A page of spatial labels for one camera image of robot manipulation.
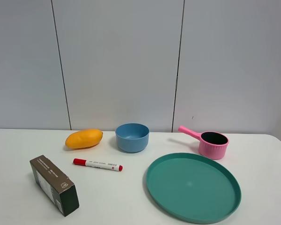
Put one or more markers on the green round plate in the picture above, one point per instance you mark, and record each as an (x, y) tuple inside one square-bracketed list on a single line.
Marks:
[(193, 188)]

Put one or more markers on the yellow mango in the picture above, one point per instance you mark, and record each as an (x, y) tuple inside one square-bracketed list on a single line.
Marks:
[(84, 139)]

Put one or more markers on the pink saucepan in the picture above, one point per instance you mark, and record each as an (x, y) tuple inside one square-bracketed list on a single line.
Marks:
[(212, 145)]

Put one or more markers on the blue bowl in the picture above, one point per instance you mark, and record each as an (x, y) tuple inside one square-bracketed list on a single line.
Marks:
[(132, 137)]

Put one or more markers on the red white marker pen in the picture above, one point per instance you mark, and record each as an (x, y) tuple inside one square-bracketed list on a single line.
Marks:
[(99, 165)]

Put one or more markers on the brown cardboard box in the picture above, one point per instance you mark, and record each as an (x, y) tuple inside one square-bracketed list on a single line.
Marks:
[(55, 184)]

